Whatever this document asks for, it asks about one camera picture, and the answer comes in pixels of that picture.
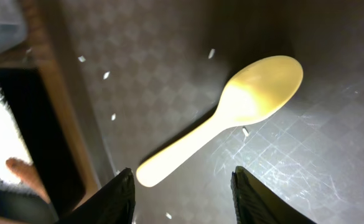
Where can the yellow plastic spoon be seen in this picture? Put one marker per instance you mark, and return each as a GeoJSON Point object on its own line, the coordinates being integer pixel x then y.
{"type": "Point", "coordinates": [250, 96]}

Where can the orange carrot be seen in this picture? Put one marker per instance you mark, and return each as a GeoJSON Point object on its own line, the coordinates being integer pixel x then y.
{"type": "Point", "coordinates": [28, 174]}

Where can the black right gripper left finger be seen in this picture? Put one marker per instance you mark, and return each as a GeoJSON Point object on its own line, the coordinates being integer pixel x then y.
{"type": "Point", "coordinates": [112, 204]}

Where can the black waste tray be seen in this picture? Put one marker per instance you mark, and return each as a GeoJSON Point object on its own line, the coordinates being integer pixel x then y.
{"type": "Point", "coordinates": [28, 99]}

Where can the clear plastic waste bin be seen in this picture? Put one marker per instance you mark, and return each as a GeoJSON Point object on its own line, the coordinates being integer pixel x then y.
{"type": "Point", "coordinates": [13, 28]}

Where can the white rice pile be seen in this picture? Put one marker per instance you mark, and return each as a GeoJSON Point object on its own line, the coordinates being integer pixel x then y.
{"type": "Point", "coordinates": [12, 144]}

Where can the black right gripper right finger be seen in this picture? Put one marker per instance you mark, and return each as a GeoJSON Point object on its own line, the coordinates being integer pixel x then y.
{"type": "Point", "coordinates": [254, 203]}

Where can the dark brown serving tray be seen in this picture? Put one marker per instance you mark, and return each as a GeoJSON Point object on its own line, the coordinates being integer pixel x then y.
{"type": "Point", "coordinates": [154, 70]}

